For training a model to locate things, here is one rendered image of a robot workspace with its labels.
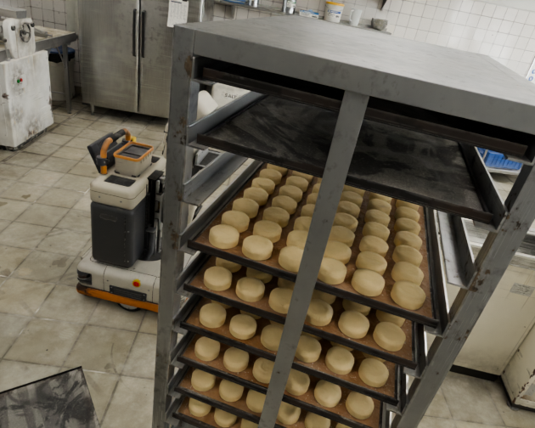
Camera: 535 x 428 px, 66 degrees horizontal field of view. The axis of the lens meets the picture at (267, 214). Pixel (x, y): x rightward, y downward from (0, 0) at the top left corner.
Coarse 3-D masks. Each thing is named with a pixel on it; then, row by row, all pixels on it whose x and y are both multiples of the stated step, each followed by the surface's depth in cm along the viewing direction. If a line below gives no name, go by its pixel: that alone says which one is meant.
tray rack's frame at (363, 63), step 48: (192, 48) 52; (240, 48) 50; (288, 48) 49; (336, 48) 58; (384, 48) 70; (432, 48) 87; (192, 96) 56; (384, 96) 48; (432, 96) 46; (480, 96) 45; (528, 96) 49; (336, 144) 53; (336, 192) 55; (528, 192) 48; (480, 288) 55; (288, 336) 69; (432, 384) 64
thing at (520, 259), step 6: (438, 234) 215; (474, 246) 212; (480, 246) 212; (474, 252) 214; (516, 252) 212; (516, 258) 212; (522, 258) 211; (528, 258) 210; (534, 258) 210; (516, 264) 213; (522, 264) 213; (528, 264) 212; (534, 264) 212
